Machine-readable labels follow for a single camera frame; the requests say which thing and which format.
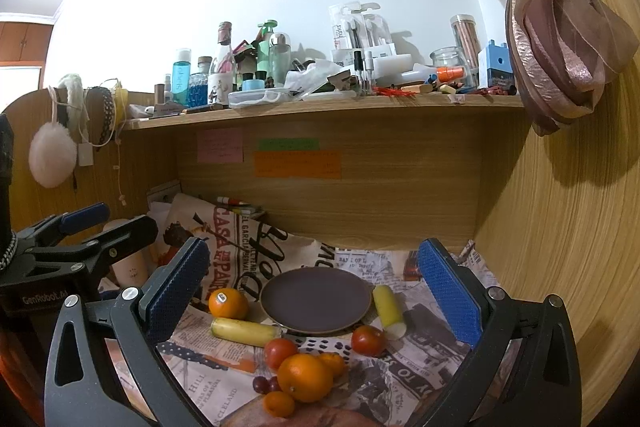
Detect white fluffy pompom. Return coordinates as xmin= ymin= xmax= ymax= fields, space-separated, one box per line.
xmin=28 ymin=122 xmax=77 ymax=188

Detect clear bottle with silver cap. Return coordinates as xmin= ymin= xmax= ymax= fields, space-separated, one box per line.
xmin=269 ymin=32 xmax=291 ymax=88

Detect newspaper print cloth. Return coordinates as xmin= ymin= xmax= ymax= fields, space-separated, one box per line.
xmin=157 ymin=248 xmax=469 ymax=426

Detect green pump bottle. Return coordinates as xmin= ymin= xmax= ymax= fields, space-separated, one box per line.
xmin=255 ymin=20 xmax=278 ymax=77

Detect small mandarin front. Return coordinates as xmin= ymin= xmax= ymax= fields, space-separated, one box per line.
xmin=262 ymin=391 xmax=296 ymax=418

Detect orange with Dole sticker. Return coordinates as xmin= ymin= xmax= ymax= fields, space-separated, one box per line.
xmin=208 ymin=287 xmax=250 ymax=320

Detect pink sticky note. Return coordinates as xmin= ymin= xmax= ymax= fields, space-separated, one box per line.
xmin=196 ymin=128 xmax=244 ymax=164

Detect tall pencil container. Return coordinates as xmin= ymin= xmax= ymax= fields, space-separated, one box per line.
xmin=450 ymin=14 xmax=480 ymax=61

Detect orange sticky note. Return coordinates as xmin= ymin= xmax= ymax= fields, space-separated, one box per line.
xmin=254 ymin=150 xmax=342 ymax=180

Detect wooden shelf board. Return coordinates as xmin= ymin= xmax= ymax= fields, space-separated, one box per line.
xmin=124 ymin=93 xmax=524 ymax=131

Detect small mandarin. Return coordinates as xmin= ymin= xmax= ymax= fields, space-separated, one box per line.
xmin=317 ymin=352 xmax=348 ymax=381
xmin=262 ymin=391 xmax=296 ymax=418

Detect small mandarin back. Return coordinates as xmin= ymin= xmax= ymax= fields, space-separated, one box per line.
xmin=317 ymin=352 xmax=348 ymax=381

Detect yellow banana piece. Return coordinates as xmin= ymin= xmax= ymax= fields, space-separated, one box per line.
xmin=210 ymin=317 xmax=282 ymax=348
xmin=372 ymin=285 xmax=407 ymax=340

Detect blue liquid bottle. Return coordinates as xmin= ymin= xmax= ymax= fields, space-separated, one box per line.
xmin=171 ymin=50 xmax=191 ymax=106

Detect green sticky note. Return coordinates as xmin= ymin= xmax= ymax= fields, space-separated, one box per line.
xmin=257 ymin=138 xmax=320 ymax=152

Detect blue pencil sharpener box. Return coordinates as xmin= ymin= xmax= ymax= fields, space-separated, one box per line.
xmin=478 ymin=40 xmax=516 ymax=94

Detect dark round plate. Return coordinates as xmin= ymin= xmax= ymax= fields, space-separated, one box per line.
xmin=259 ymin=267 xmax=372 ymax=336

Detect glass jar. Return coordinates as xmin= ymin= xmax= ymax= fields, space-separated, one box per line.
xmin=430 ymin=46 xmax=473 ymax=87

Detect red tomato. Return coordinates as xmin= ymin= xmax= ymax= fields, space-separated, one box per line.
xmin=264 ymin=338 xmax=298 ymax=372
xmin=350 ymin=325 xmax=386 ymax=358

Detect dark red grapes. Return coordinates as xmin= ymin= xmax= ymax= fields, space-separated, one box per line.
xmin=253 ymin=376 xmax=281 ymax=395

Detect pink tied curtain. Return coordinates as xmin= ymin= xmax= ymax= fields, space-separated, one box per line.
xmin=506 ymin=0 xmax=639 ymax=135

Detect white cosmetic organizer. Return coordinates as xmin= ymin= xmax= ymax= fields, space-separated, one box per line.
xmin=329 ymin=1 xmax=397 ymax=79

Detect printed canvas tote bag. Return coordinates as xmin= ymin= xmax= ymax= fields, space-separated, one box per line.
xmin=149 ymin=193 xmax=336 ymax=310

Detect large orange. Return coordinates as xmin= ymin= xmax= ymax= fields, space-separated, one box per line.
xmin=277 ymin=353 xmax=334 ymax=403

